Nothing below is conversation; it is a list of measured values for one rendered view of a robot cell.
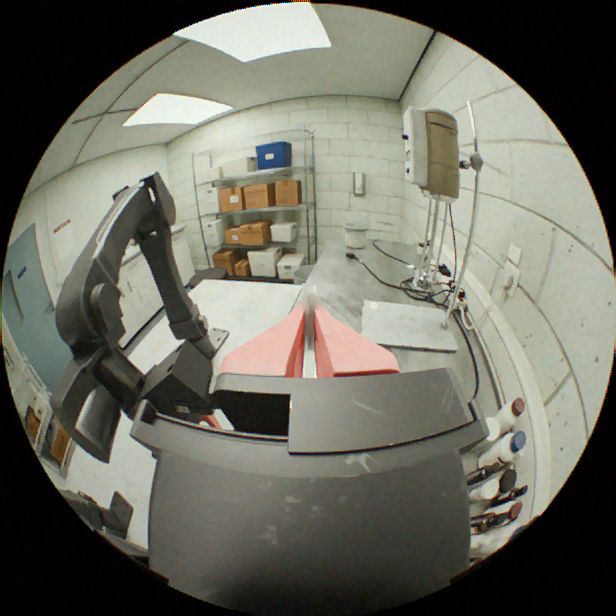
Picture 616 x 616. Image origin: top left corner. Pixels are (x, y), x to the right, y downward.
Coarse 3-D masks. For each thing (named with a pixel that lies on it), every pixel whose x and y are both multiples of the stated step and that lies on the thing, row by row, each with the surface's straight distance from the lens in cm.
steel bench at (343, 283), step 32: (320, 256) 107; (384, 256) 114; (416, 256) 125; (320, 288) 78; (352, 288) 79; (384, 288) 82; (416, 288) 88; (352, 320) 64; (416, 352) 59; (448, 352) 64; (480, 352) 71; (480, 384) 62; (480, 512) 53
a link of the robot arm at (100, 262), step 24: (120, 192) 39; (144, 192) 36; (168, 192) 42; (120, 216) 30; (168, 216) 40; (96, 240) 26; (120, 240) 28; (96, 264) 22; (120, 264) 27; (72, 288) 23; (72, 312) 21; (72, 336) 23; (96, 336) 21
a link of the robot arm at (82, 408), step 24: (96, 288) 20; (96, 312) 20; (120, 312) 22; (120, 336) 22; (72, 360) 24; (96, 360) 21; (72, 384) 19; (96, 384) 21; (72, 408) 19; (96, 408) 20; (72, 432) 21; (96, 432) 19; (96, 456) 22
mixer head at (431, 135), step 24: (408, 120) 52; (432, 120) 52; (456, 120) 57; (408, 144) 52; (432, 144) 51; (456, 144) 53; (408, 168) 51; (432, 168) 49; (456, 168) 52; (432, 192) 50; (456, 192) 51
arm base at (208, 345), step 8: (216, 328) 66; (200, 336) 55; (208, 336) 65; (216, 336) 63; (224, 336) 62; (192, 344) 55; (200, 344) 55; (208, 344) 56; (216, 344) 61; (208, 352) 57; (216, 352) 59
